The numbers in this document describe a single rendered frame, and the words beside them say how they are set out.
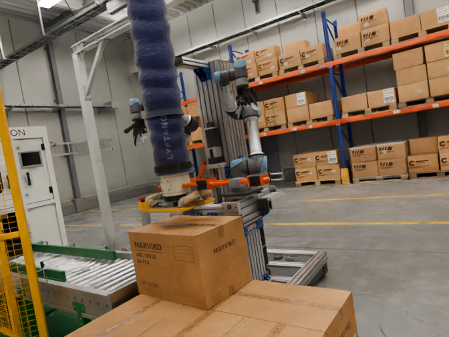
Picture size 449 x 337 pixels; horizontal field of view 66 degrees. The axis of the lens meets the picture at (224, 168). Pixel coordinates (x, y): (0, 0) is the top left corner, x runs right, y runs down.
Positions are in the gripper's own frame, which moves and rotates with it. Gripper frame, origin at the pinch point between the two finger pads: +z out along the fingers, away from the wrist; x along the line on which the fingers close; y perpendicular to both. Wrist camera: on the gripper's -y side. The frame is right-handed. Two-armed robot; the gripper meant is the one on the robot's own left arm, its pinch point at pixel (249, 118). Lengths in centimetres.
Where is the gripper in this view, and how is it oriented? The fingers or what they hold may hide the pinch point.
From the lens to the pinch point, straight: 217.4
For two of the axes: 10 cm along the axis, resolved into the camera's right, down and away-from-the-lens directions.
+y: -5.4, 1.4, -8.3
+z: 1.6, 9.9, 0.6
